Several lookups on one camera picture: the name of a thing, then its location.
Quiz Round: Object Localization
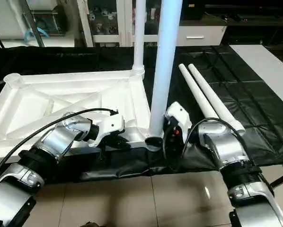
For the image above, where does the white plastic table top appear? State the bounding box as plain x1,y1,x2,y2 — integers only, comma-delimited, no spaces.
0,69,162,166

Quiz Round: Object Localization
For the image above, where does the white plastic table leg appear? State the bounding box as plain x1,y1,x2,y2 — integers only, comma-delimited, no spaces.
132,0,147,79
178,64,221,121
188,63,246,134
147,0,184,139

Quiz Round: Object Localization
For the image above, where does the black work mat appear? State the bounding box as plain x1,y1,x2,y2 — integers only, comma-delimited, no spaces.
0,45,283,183

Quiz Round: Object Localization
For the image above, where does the white drawer unit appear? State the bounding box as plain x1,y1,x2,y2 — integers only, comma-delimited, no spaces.
178,25,227,47

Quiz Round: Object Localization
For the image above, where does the black metal stand leg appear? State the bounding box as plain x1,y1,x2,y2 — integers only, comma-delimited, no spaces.
269,169,283,190

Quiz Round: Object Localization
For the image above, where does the white glass door cabinet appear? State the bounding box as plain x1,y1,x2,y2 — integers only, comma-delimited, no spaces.
77,0,162,48

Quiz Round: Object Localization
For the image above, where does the white drawer cabinet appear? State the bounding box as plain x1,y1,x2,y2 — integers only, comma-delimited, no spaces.
182,0,283,47

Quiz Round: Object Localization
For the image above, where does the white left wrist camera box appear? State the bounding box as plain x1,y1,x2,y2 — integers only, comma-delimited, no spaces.
87,113,126,148

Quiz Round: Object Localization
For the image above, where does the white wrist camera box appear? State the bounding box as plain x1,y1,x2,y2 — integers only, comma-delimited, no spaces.
87,113,126,148
165,101,193,142

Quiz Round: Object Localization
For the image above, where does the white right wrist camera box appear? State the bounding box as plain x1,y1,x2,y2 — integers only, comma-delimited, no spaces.
165,101,193,142

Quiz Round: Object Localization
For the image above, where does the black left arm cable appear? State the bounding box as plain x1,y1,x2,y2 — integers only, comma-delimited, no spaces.
0,108,118,185

